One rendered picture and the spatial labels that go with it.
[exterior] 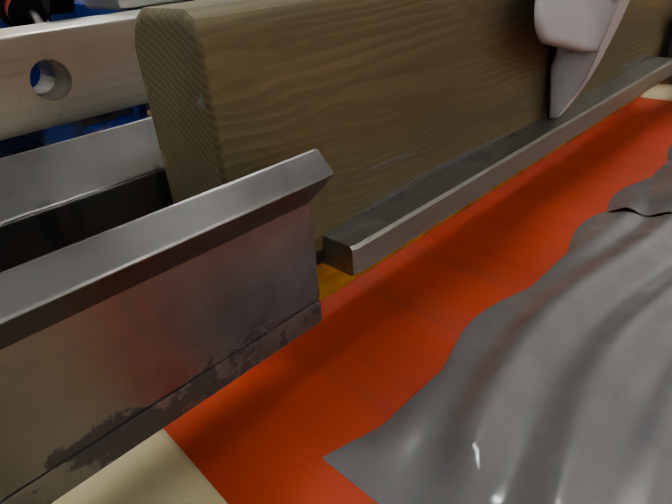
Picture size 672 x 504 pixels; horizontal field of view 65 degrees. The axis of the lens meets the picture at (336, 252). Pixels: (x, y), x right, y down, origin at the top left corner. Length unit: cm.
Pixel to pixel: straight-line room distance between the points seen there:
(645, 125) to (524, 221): 17
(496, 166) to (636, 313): 7
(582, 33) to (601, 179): 9
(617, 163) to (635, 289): 13
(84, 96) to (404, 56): 22
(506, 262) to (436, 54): 9
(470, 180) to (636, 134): 20
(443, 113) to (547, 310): 8
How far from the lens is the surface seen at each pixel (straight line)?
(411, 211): 17
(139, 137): 16
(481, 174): 20
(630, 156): 35
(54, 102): 34
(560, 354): 17
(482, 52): 21
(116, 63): 36
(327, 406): 16
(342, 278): 19
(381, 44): 16
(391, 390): 16
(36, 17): 57
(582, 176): 31
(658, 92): 49
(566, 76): 26
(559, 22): 22
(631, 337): 18
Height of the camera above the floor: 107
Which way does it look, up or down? 30 degrees down
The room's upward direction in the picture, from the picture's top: 5 degrees counter-clockwise
